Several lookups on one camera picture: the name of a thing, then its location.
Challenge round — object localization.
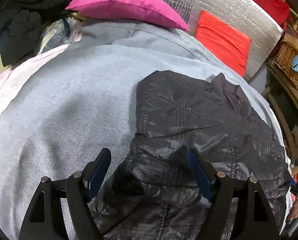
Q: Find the dark plaid puffer jacket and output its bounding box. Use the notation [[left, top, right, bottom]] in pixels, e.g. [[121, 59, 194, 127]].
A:
[[92, 71, 290, 239]]

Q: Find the black clothes pile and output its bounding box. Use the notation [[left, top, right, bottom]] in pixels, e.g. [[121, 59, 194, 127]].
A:
[[0, 9, 42, 67]]

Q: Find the right hand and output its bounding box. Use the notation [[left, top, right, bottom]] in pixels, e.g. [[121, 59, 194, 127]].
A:
[[287, 196, 298, 221]]

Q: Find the wooden shelf unit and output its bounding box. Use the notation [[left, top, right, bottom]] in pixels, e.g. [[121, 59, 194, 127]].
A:
[[261, 63, 298, 162]]

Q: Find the light grey bed blanket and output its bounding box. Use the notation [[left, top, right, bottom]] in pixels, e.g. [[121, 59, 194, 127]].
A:
[[0, 20, 291, 239]]

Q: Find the wicker basket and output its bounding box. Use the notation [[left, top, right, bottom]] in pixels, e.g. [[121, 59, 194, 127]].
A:
[[274, 39, 298, 98]]

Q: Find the orange-red pillow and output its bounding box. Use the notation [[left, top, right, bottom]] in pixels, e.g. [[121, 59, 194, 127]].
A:
[[195, 10, 251, 77]]

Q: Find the clear plastic bag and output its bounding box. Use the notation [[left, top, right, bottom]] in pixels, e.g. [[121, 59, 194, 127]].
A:
[[37, 17, 78, 54]]

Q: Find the silver foil insulation mat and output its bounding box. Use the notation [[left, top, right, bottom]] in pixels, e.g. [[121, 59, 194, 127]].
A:
[[163, 0, 283, 81]]

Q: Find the magenta pillow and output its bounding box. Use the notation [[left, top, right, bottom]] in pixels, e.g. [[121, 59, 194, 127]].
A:
[[66, 0, 189, 31]]

